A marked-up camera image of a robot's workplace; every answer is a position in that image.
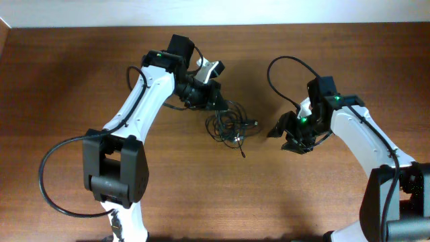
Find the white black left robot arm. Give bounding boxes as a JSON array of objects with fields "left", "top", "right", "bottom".
[{"left": 83, "top": 34, "right": 228, "bottom": 241}]

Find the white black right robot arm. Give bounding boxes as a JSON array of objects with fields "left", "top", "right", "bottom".
[{"left": 268, "top": 77, "right": 429, "bottom": 241}]

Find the black cable bundle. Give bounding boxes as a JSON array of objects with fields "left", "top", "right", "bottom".
[{"left": 204, "top": 99, "right": 261, "bottom": 159}]

